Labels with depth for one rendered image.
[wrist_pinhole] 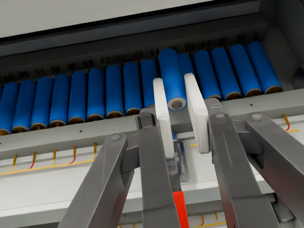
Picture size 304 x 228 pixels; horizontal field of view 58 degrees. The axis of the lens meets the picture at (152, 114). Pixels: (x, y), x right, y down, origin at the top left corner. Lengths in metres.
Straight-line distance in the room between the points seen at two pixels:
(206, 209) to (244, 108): 0.20
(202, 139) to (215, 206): 0.27
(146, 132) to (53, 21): 0.08
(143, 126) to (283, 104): 0.16
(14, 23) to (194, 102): 0.11
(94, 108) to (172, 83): 0.10
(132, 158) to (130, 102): 0.14
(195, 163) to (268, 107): 0.08
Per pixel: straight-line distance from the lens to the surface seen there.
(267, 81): 0.30
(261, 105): 0.27
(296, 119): 0.30
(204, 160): 0.27
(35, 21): 0.17
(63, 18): 0.17
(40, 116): 0.31
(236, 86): 0.29
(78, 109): 0.30
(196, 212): 0.43
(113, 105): 0.29
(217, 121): 0.15
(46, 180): 0.30
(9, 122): 0.33
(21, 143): 0.30
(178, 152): 0.25
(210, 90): 0.28
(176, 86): 0.23
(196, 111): 0.16
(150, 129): 0.15
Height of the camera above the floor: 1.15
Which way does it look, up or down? 40 degrees down
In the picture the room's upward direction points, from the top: 12 degrees counter-clockwise
